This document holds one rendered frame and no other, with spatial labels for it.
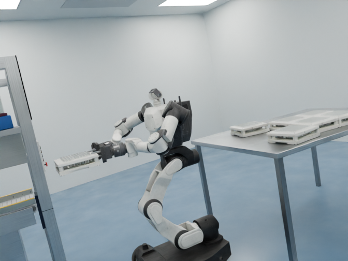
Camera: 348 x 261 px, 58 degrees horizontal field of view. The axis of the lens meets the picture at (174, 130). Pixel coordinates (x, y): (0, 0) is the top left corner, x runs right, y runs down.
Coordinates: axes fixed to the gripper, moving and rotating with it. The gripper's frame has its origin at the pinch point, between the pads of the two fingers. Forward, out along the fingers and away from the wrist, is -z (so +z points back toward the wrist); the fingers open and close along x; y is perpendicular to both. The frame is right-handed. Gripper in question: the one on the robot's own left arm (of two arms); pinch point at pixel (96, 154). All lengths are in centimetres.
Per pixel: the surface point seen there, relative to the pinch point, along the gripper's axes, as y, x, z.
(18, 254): -14, 44, -53
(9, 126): -10, -28, -44
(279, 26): 286, -114, 370
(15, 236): -14, 34, -53
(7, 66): -22, -58, -36
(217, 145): 19, 16, 93
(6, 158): 3, -9, -51
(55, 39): 381, -152, -11
